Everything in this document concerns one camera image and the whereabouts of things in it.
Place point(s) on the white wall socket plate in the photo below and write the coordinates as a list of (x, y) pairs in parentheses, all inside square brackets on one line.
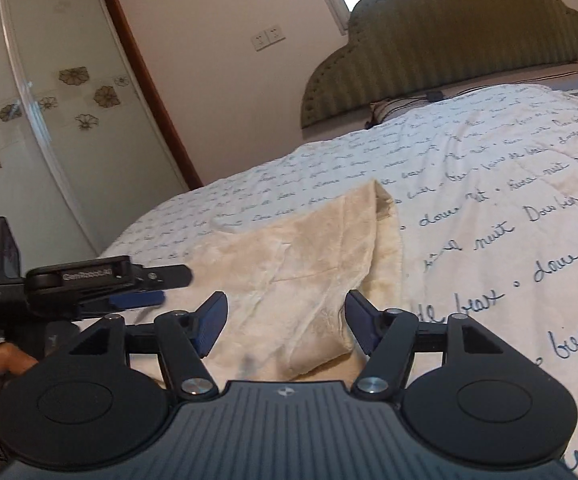
[(275, 34)]

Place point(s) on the cream fleece pants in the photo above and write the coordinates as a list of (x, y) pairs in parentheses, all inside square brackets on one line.
[(285, 261)]

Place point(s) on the white script-print bedspread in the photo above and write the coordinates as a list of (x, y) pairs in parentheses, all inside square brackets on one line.
[(487, 185)]

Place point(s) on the olive green padded headboard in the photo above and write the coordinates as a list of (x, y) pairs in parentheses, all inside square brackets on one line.
[(399, 47)]

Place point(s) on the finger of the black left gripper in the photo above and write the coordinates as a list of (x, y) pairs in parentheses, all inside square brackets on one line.
[(120, 303), (160, 277)]

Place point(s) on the striped pillow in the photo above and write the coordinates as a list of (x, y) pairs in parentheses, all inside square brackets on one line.
[(387, 109)]

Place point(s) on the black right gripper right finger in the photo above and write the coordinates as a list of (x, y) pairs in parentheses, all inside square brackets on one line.
[(387, 338)]

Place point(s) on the white sliding wardrobe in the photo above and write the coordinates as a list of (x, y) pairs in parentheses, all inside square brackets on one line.
[(82, 151)]

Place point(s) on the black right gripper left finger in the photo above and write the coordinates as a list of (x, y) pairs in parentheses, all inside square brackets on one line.
[(184, 339)]

